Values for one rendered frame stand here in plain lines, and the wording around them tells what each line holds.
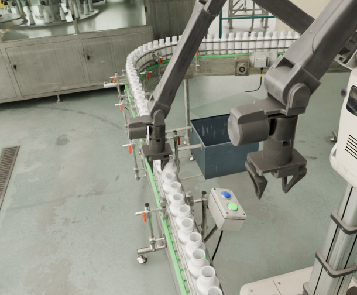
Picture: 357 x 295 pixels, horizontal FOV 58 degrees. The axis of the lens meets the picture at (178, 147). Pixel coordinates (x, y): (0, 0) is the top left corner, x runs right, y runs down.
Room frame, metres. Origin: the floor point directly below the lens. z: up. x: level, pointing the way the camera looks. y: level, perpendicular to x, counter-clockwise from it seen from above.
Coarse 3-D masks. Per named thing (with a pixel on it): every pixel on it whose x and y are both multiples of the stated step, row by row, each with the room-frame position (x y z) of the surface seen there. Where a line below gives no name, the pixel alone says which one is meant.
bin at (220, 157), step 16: (192, 128) 1.61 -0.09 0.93; (208, 128) 1.70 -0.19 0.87; (224, 128) 1.72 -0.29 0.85; (192, 144) 1.63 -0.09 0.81; (208, 144) 1.70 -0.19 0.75; (224, 144) 1.40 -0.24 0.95; (256, 144) 1.44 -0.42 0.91; (208, 160) 1.38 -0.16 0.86; (224, 160) 1.40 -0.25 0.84; (240, 160) 1.42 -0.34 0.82; (192, 176) 1.42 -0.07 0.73; (208, 176) 1.38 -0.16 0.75
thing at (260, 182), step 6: (246, 162) 0.54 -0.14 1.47; (246, 168) 0.53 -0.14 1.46; (252, 168) 0.52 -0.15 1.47; (252, 174) 0.50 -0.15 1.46; (258, 174) 0.50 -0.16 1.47; (252, 180) 0.52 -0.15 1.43; (258, 180) 0.48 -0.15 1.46; (264, 180) 0.48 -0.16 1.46; (258, 186) 0.48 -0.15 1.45; (264, 186) 0.48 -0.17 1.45; (258, 192) 0.50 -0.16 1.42; (258, 198) 0.51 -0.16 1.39
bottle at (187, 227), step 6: (186, 222) 0.68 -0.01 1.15; (192, 222) 0.67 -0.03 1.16; (180, 228) 0.68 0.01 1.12; (186, 228) 0.65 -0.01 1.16; (192, 228) 0.65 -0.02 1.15; (180, 234) 0.66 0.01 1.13; (186, 234) 0.65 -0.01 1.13; (180, 240) 0.65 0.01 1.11; (186, 240) 0.64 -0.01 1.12; (180, 252) 0.65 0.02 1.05
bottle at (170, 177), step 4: (168, 176) 0.91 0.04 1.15; (172, 176) 0.91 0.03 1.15; (168, 180) 0.88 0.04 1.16; (172, 180) 0.87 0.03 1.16; (164, 184) 0.89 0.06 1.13; (168, 184) 0.88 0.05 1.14; (164, 188) 0.87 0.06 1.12; (168, 188) 0.87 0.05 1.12; (164, 192) 0.88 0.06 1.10; (168, 192) 0.86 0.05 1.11; (168, 200) 0.87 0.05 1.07; (168, 204) 0.87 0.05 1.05
